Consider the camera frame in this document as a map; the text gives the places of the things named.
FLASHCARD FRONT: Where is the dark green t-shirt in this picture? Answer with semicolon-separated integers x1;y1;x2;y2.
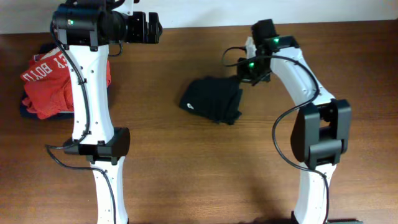
179;76;243;125

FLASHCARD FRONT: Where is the navy blue folded garment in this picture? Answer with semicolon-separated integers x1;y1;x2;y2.
19;43;110;121

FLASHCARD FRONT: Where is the red printed t-shirt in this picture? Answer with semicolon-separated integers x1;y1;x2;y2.
20;46;112;120

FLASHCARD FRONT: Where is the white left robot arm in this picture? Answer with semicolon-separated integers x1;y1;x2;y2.
50;0;162;223

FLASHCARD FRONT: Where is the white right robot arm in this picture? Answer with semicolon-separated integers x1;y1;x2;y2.
236;19;351;224

